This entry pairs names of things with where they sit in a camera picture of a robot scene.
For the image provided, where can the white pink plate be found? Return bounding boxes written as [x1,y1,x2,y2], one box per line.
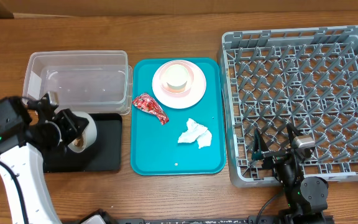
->
[152,60,206,109]

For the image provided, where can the clear plastic bin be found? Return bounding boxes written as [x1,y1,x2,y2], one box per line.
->
[22,50,132,115]

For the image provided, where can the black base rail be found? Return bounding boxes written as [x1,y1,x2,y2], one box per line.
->
[79,208,335,224]

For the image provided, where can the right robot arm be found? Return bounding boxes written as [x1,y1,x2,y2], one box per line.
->
[252,124,333,223]

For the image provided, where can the grey metal bowl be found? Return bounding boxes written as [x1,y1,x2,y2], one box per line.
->
[68,111,98,153]

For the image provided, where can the teal serving tray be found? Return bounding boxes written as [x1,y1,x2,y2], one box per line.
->
[131,58,226,175]

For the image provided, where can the black tray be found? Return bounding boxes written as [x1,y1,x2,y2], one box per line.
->
[44,113,122,173]

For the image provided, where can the white napkin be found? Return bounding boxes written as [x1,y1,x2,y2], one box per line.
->
[178,118,213,149]

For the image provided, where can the red snack wrapper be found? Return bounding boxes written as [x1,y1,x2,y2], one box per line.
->
[132,93,169,125]

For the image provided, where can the grey dishwasher rack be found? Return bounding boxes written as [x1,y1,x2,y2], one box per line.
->
[218,26,358,187]

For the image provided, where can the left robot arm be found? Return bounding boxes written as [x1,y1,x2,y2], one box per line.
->
[0,94,97,223]

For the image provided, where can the cream cup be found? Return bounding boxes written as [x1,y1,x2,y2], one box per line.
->
[164,64,189,92]

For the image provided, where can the brown food piece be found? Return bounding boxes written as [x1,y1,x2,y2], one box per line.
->
[73,138,84,147]

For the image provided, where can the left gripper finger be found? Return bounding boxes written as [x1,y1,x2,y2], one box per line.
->
[61,112,89,145]
[53,109,73,123]

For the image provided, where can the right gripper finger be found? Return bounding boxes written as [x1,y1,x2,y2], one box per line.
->
[252,129,269,153]
[286,123,303,140]

